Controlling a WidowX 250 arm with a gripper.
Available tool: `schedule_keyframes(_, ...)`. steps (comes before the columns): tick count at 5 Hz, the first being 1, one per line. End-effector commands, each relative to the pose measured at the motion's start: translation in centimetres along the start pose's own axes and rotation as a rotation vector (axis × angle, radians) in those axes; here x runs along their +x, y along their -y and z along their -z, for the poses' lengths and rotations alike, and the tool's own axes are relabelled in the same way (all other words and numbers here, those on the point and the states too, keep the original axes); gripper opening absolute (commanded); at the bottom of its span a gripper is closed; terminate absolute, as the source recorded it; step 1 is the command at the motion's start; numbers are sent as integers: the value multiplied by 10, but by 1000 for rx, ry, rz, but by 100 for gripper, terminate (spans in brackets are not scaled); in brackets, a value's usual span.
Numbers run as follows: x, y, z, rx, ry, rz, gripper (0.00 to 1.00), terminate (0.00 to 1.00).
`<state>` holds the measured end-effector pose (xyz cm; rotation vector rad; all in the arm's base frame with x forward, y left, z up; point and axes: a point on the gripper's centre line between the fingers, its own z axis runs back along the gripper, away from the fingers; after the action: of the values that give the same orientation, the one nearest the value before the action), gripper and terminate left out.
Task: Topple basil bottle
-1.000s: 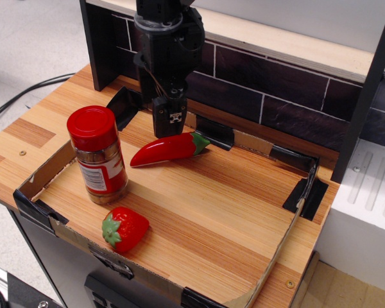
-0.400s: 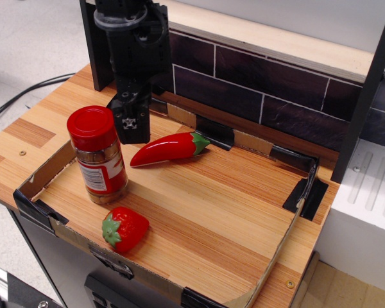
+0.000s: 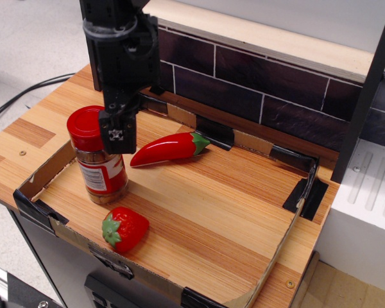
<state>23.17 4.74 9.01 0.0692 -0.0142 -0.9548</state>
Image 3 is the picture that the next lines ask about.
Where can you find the cardboard fence with black tape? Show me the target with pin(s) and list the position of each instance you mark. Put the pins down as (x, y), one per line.
(219, 235)

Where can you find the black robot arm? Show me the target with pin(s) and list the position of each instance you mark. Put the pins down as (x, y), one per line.
(112, 13)

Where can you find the red-capped spice bottle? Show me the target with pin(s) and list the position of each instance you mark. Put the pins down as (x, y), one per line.
(104, 174)

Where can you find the red toy chili pepper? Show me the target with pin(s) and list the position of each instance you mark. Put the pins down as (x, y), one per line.
(171, 147)

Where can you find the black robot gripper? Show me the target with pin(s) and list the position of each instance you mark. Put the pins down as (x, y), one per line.
(127, 61)

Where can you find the red toy strawberry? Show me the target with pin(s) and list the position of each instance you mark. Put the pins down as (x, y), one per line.
(123, 228)

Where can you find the black equipment at bottom-left corner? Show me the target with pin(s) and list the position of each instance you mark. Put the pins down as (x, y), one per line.
(16, 293)

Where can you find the black device below table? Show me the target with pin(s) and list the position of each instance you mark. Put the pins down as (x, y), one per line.
(115, 293)

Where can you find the white ridged side counter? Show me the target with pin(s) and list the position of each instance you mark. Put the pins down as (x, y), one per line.
(353, 236)

